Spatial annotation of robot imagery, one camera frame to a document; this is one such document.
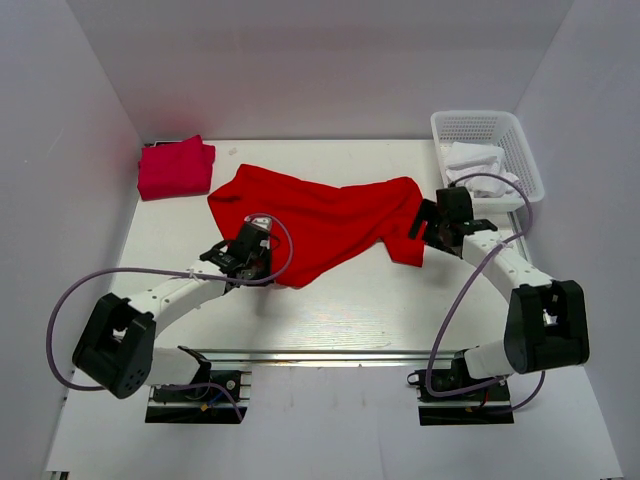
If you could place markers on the folded crimson t-shirt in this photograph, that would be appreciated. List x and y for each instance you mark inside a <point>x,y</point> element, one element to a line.
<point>176,169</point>

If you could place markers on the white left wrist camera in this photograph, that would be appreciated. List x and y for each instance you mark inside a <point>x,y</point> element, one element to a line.
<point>260,222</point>

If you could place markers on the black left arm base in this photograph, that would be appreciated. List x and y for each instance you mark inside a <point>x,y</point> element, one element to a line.
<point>202,405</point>

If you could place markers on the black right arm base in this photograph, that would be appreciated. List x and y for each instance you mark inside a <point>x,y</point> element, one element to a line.
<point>487,406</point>

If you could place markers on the white plastic basket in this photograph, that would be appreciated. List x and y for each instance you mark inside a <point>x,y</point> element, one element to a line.
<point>490,128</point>

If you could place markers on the white t-shirt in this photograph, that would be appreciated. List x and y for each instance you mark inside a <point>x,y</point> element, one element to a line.
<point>464,161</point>

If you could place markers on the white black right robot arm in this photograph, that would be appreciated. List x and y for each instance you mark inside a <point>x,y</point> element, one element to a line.
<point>546,326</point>

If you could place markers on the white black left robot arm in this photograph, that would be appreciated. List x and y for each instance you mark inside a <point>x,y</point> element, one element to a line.
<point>116,348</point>

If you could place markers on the aluminium rail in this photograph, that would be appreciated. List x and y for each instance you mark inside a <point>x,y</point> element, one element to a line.
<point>317,357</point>

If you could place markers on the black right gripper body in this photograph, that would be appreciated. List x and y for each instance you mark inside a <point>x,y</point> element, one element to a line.
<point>434,234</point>

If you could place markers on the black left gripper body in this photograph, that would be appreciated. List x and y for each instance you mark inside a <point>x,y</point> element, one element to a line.
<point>262,266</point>

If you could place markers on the red t-shirt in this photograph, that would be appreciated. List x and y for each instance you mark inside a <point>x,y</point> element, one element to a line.
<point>321,226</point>

